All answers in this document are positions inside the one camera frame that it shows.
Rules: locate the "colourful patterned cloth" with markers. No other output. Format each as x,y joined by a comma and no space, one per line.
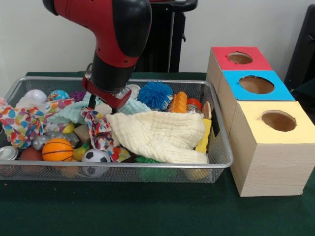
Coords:
19,125
98,132

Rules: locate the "shallow mesh bin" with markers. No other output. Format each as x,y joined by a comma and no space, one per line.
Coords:
61,172

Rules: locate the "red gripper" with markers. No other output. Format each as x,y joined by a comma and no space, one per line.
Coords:
108,97

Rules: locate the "small orange basketball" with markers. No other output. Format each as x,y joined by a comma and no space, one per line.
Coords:
57,150

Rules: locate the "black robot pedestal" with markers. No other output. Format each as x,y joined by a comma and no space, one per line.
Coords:
167,49

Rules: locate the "blue spiky ball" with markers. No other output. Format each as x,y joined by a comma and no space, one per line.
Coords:
155,94

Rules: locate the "small globe ball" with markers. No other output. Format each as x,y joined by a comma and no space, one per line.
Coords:
58,96

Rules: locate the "light blue knitted cloth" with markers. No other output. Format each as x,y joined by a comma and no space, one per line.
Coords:
69,113

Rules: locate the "small soccer ball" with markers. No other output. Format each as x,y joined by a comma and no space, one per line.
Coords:
96,156

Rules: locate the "wooden box with three holes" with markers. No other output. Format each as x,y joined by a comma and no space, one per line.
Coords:
270,167

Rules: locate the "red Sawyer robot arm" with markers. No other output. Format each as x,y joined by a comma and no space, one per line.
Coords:
115,29

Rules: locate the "cream knitted cloth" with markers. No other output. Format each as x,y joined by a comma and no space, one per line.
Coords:
160,135

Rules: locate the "orange and purple toy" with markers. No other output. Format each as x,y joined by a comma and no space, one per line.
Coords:
179,103

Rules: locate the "white baseball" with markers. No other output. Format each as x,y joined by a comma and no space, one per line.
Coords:
35,96

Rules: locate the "yellow block toy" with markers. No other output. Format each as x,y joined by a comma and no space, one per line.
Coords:
205,137

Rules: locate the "dark green side tablecloth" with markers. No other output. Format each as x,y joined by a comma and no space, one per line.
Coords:
306,92

